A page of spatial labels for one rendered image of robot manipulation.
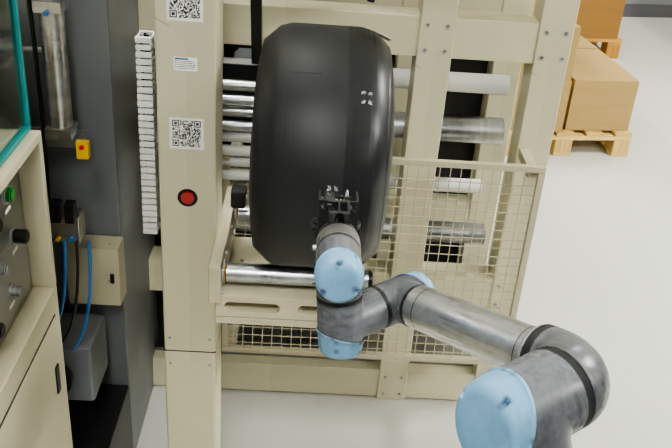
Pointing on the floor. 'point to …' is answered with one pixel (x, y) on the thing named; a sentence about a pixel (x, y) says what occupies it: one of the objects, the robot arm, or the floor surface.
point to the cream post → (200, 240)
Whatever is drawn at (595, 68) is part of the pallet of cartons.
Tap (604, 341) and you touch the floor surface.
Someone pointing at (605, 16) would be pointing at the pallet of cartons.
